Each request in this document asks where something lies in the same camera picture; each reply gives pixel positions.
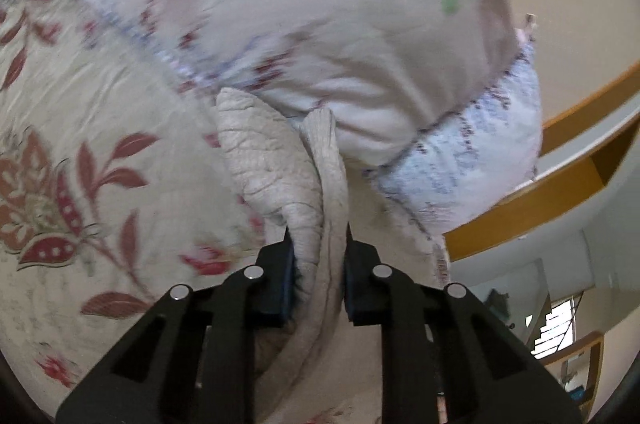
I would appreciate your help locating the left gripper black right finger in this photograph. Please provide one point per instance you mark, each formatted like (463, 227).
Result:
(444, 346)

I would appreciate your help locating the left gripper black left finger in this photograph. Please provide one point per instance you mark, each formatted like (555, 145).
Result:
(191, 357)

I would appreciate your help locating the beige cable-knit sweater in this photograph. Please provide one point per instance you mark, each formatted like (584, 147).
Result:
(318, 368)

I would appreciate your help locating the window with hanging clothes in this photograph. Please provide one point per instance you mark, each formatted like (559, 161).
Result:
(558, 331)

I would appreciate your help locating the floral bed sheet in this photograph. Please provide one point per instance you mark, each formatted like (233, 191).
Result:
(113, 188)

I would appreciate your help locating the blue pink floral right pillow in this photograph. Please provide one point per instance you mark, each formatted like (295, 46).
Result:
(473, 158)

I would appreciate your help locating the wooden headboard frame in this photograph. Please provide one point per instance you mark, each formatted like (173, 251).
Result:
(585, 146)

